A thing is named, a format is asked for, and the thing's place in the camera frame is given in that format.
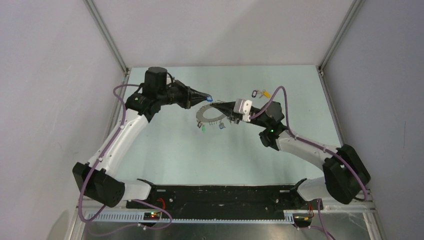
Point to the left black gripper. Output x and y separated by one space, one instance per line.
189 96

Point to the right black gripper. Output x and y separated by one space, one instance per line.
227 108

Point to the large metal keyring with clips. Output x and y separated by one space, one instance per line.
209 116

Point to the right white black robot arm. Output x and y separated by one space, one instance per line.
345 175

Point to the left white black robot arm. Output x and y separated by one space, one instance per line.
96 179

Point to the yellow key tag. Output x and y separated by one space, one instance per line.
264 93

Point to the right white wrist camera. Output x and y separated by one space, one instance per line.
243 107

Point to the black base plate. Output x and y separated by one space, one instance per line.
251 201

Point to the left aluminium frame post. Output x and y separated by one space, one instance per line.
104 31

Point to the aluminium frame post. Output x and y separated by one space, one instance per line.
346 23
104 31

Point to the grey slotted cable duct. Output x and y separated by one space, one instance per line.
146 217

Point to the right aluminium frame post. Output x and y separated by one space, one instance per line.
346 23

